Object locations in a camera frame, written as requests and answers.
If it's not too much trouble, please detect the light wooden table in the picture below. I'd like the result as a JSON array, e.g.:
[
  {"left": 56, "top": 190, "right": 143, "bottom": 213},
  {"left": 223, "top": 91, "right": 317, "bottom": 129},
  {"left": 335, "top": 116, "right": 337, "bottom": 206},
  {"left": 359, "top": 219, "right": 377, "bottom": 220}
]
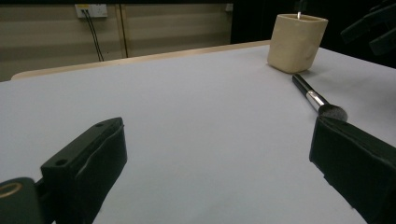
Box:
[{"left": 10, "top": 39, "right": 272, "bottom": 81}]

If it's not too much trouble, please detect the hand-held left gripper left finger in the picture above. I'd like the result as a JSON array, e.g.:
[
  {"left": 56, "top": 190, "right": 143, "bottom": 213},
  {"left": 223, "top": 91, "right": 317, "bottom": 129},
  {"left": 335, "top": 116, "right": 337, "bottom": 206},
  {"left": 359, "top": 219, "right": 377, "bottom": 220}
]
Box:
[{"left": 40, "top": 117, "right": 128, "bottom": 224}]

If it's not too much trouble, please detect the white wall outlet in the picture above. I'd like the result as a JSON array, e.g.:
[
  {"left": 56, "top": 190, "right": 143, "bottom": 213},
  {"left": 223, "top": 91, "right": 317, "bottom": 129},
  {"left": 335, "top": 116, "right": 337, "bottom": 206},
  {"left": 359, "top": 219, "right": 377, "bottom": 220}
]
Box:
[{"left": 74, "top": 3, "right": 108, "bottom": 19}]

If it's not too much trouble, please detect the beige square cup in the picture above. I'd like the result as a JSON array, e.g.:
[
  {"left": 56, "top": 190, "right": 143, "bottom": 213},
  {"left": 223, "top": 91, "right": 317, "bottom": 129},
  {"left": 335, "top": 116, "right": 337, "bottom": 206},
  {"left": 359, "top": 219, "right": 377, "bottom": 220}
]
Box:
[{"left": 266, "top": 13, "right": 329, "bottom": 75}]

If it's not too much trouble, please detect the thin black makeup brush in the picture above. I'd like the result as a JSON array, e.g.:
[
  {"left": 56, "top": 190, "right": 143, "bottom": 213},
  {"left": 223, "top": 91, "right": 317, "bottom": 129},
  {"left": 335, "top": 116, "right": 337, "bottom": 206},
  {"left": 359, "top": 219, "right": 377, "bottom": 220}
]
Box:
[{"left": 295, "top": 1, "right": 304, "bottom": 21}]

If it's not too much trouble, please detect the black wall cable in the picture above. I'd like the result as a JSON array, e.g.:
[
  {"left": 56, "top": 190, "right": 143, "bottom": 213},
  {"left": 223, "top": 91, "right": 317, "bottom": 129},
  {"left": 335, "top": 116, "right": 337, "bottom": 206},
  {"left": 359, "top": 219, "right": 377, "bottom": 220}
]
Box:
[
  {"left": 81, "top": 9, "right": 103, "bottom": 63},
  {"left": 85, "top": 9, "right": 106, "bottom": 63}
]

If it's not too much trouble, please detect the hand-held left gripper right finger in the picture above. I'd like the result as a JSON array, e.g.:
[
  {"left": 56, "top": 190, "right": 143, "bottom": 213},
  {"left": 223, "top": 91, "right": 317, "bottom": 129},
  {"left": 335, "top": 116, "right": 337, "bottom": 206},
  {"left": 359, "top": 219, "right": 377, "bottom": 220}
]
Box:
[{"left": 308, "top": 116, "right": 396, "bottom": 224}]

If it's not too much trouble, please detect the large black makeup brush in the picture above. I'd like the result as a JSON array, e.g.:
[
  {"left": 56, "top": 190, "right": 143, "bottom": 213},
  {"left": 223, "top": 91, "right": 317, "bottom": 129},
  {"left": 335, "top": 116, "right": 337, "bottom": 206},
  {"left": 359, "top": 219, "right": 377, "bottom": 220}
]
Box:
[{"left": 291, "top": 73, "right": 348, "bottom": 122}]

